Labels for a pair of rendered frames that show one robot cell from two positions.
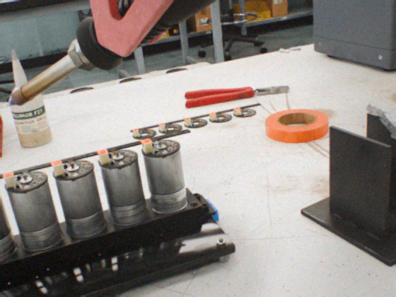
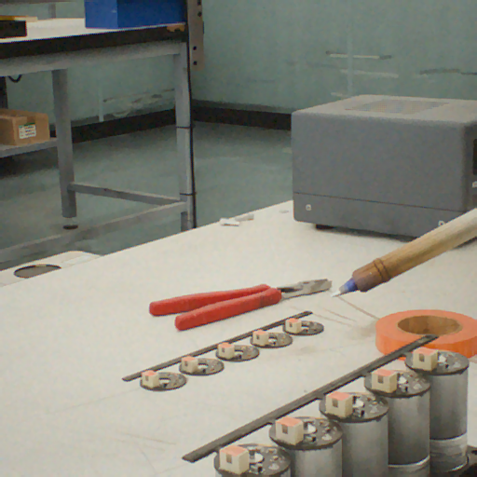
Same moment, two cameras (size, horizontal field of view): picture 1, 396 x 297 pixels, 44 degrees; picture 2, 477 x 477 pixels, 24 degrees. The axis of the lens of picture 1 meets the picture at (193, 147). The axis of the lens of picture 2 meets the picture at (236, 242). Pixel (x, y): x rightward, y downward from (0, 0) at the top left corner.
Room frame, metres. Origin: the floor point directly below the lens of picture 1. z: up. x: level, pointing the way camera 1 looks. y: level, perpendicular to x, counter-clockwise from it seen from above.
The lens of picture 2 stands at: (-0.03, 0.30, 0.97)
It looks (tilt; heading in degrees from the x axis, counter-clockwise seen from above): 15 degrees down; 329
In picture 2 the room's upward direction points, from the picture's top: 2 degrees counter-clockwise
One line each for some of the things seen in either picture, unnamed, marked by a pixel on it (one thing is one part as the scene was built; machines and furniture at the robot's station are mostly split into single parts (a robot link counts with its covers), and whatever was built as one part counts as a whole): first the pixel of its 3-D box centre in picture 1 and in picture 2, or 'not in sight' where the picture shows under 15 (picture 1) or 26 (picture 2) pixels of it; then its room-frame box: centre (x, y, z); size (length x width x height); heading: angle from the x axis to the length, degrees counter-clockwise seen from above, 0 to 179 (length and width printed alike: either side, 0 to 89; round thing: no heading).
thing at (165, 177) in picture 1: (165, 181); (436, 418); (0.29, 0.02, 0.79); 0.02 x 0.02 x 0.05
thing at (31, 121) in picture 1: (25, 97); not in sight; (0.49, 0.17, 0.80); 0.03 x 0.03 x 0.10
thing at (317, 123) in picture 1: (296, 124); (429, 334); (0.43, -0.10, 0.76); 0.06 x 0.06 x 0.01
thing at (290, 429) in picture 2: (11, 179); (291, 429); (0.26, 0.11, 0.82); 0.01 x 0.01 x 0.01; 18
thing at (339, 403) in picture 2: (59, 167); (340, 403); (0.27, 0.08, 0.82); 0.01 x 0.01 x 0.01; 18
